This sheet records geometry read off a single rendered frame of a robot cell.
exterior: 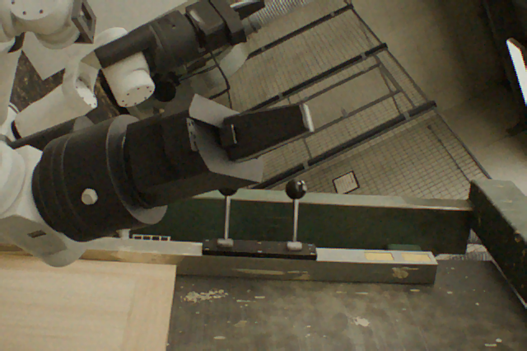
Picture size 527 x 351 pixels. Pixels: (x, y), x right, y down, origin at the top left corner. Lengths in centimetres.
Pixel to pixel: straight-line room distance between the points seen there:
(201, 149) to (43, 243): 19
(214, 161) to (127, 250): 76
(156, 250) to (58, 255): 62
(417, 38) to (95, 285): 910
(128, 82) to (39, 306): 37
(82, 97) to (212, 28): 24
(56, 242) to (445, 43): 976
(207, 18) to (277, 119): 67
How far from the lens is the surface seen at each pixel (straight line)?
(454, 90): 1057
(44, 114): 119
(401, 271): 127
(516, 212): 143
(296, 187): 124
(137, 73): 112
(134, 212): 53
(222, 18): 115
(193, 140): 46
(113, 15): 482
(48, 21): 82
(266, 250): 123
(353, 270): 125
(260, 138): 50
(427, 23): 1005
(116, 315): 109
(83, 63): 118
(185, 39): 113
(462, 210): 153
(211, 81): 651
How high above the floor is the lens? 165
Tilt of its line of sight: 7 degrees down
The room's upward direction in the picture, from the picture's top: 64 degrees clockwise
